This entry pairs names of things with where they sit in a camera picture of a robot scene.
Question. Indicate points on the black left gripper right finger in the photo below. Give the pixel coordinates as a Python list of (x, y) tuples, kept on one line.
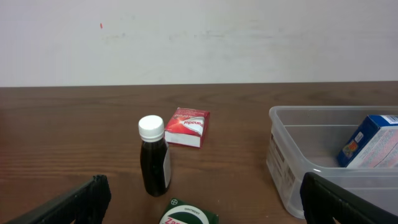
[(324, 202)]

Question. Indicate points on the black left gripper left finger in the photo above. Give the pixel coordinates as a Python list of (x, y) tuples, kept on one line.
[(86, 204)]

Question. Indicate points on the blue Kool Fever box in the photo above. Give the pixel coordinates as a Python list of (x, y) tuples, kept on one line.
[(372, 145)]

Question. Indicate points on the clear plastic container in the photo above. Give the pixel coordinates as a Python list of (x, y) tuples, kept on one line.
[(308, 139)]

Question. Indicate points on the dark syrup bottle white cap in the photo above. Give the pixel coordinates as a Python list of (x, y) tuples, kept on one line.
[(155, 156)]

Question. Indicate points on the green ointment box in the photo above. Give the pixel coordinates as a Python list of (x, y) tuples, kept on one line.
[(180, 212)]

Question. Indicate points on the red Panadol box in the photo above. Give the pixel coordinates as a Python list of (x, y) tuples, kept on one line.
[(187, 127)]

